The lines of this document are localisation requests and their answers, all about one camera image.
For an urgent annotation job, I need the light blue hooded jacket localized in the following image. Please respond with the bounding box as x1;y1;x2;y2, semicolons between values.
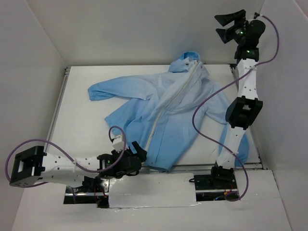
87;51;250;172

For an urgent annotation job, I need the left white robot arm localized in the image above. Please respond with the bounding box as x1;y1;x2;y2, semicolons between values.
9;141;147;192

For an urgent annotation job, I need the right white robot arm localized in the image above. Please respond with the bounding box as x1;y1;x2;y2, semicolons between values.
209;10;266;188

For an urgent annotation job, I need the white foil-edged panel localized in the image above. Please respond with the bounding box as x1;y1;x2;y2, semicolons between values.
109;173;197;208

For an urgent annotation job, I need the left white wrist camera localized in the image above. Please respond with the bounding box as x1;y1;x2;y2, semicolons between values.
112;135;126;152

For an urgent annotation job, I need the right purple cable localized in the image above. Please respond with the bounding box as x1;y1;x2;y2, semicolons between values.
192;14;280;202

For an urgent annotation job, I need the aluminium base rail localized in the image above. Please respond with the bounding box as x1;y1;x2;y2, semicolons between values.
63;166;241;208

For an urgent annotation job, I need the left aluminium table rail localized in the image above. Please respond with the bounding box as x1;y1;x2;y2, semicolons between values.
47;66;71;141

